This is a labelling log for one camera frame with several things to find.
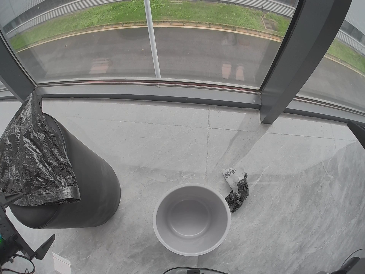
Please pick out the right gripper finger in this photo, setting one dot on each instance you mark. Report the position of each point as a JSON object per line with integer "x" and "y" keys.
{"x": 358, "y": 133}

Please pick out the black plastic bag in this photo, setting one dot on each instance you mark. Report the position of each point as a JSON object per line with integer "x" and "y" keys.
{"x": 28, "y": 153}

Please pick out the clear printed wrapper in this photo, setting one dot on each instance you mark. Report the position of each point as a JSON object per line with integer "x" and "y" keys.
{"x": 231, "y": 174}

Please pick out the window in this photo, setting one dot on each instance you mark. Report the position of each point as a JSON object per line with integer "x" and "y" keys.
{"x": 313, "y": 38}

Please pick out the white trash bin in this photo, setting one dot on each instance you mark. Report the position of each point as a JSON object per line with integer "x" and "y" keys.
{"x": 191, "y": 210}

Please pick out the crumpled black plastic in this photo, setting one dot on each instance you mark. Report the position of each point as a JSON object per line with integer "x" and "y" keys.
{"x": 239, "y": 195}

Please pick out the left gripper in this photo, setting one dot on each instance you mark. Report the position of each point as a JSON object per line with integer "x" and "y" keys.
{"x": 12, "y": 233}

